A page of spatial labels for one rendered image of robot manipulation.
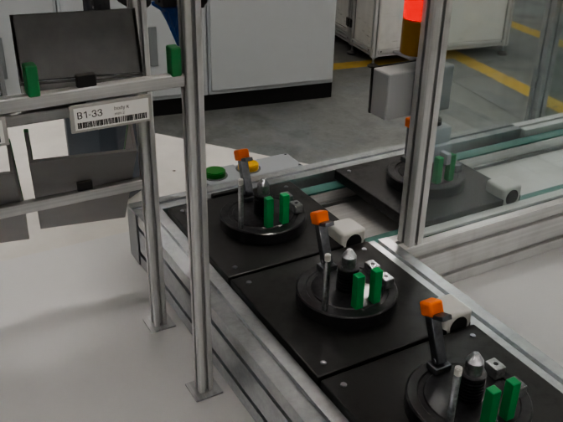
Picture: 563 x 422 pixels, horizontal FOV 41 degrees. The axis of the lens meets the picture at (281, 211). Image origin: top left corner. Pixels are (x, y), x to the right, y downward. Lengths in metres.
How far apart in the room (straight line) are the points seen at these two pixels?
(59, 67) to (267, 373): 0.43
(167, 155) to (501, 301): 0.85
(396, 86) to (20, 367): 0.67
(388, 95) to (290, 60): 3.46
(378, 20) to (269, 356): 4.48
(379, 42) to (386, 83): 4.30
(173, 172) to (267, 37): 2.84
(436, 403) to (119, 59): 0.51
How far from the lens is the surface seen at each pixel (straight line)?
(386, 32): 5.39
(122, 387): 1.08
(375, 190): 1.34
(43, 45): 0.84
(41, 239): 1.45
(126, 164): 0.99
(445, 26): 1.08
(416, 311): 1.04
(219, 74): 4.41
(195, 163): 0.86
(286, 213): 1.17
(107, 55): 0.84
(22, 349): 1.18
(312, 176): 1.41
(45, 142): 1.87
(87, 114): 0.80
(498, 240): 1.34
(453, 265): 1.29
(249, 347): 0.97
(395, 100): 1.10
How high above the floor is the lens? 1.56
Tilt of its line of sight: 28 degrees down
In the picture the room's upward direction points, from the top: 1 degrees clockwise
